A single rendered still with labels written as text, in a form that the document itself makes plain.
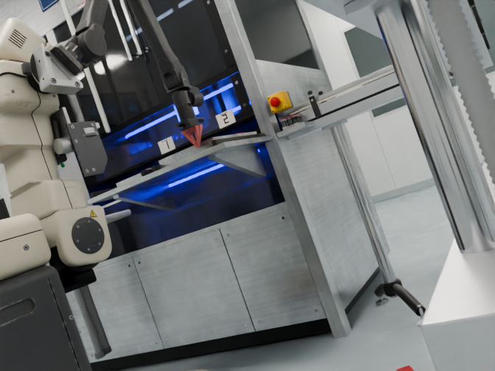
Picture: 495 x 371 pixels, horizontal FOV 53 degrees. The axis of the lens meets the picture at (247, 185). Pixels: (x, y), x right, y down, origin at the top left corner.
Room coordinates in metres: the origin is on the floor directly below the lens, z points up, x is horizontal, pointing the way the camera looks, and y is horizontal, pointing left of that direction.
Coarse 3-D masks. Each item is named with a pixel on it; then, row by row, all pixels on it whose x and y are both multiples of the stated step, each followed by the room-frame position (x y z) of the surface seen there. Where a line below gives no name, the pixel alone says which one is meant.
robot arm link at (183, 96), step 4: (176, 92) 1.75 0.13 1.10; (180, 92) 1.74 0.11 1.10; (184, 92) 1.74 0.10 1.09; (188, 92) 1.79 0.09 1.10; (172, 96) 1.75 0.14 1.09; (176, 96) 1.74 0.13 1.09; (180, 96) 1.73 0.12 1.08; (184, 96) 1.74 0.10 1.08; (188, 96) 1.75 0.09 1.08; (176, 100) 1.74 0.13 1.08; (180, 100) 1.73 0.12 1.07; (184, 100) 1.74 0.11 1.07; (188, 100) 1.75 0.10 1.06; (192, 100) 1.79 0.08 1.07; (176, 104) 1.74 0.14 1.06; (180, 104) 1.74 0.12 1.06; (184, 104) 1.74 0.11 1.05; (176, 108) 1.76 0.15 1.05
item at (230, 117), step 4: (224, 112) 2.14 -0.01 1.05; (228, 112) 2.13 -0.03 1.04; (232, 112) 2.12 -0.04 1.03; (216, 116) 2.16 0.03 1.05; (220, 116) 2.15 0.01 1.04; (224, 116) 2.14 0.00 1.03; (228, 116) 2.13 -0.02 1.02; (232, 116) 2.13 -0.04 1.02; (220, 120) 2.15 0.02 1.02; (228, 120) 2.14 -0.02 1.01; (232, 120) 2.13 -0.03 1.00; (220, 124) 2.16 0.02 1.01; (224, 124) 2.15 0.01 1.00; (228, 124) 2.14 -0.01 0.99; (220, 128) 2.16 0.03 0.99
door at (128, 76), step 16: (80, 16) 2.43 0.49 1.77; (112, 16) 2.34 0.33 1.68; (64, 32) 2.49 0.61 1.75; (112, 32) 2.36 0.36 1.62; (128, 32) 2.31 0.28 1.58; (112, 48) 2.37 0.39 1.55; (96, 64) 2.43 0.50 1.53; (112, 64) 2.39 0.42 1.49; (128, 64) 2.34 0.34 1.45; (144, 64) 2.30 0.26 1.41; (80, 80) 2.49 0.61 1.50; (96, 80) 2.45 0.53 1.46; (112, 80) 2.40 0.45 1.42; (128, 80) 2.36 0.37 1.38; (144, 80) 2.32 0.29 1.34; (80, 96) 2.51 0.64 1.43; (112, 96) 2.42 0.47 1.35; (128, 96) 2.37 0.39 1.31; (144, 96) 2.33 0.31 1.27; (96, 112) 2.48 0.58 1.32; (112, 112) 2.43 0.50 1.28; (128, 112) 2.39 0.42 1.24
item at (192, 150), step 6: (246, 132) 1.98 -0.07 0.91; (252, 132) 2.02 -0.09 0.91; (210, 138) 1.76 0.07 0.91; (216, 138) 1.77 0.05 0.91; (204, 144) 1.78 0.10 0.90; (210, 144) 1.76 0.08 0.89; (186, 150) 1.82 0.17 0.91; (192, 150) 1.80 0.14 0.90; (198, 150) 1.79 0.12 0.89; (174, 156) 1.85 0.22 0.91; (180, 156) 1.83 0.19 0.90; (186, 156) 1.82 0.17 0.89; (162, 162) 1.88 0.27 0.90; (168, 162) 1.86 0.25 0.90; (174, 162) 1.85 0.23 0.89
